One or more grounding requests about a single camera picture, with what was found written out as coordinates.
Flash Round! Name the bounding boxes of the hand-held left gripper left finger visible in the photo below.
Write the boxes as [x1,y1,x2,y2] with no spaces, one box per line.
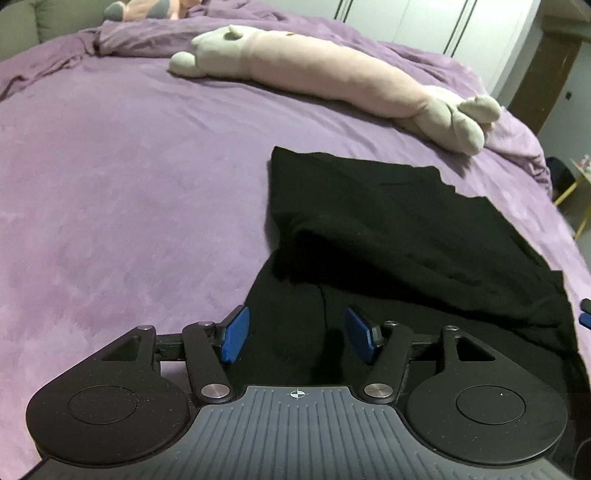
[98,305,251,404]

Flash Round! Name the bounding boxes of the black garment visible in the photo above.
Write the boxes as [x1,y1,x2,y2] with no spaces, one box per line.
[239,146,583,393]

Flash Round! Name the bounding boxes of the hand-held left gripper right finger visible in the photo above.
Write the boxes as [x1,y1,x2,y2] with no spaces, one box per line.
[345,305,498,405]

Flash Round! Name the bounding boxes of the small pink plush toy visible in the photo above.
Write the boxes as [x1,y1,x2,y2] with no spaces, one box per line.
[103,0,204,22]

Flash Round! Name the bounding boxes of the long pink plush toy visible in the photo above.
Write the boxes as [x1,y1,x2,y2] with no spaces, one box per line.
[168,25,502,155]

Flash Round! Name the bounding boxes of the white wardrobe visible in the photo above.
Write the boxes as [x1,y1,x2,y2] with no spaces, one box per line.
[333,0,542,108]

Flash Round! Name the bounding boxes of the green pillow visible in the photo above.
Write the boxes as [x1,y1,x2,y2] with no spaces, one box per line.
[0,0,116,62]

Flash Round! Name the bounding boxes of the dark cloth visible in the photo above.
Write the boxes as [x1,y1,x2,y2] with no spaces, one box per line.
[545,157,579,200]

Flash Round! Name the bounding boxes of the yellow stool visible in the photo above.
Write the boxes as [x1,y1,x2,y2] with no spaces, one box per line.
[553,156,591,241]

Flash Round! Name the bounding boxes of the purple blanket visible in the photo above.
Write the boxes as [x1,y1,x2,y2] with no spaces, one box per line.
[0,0,591,467]

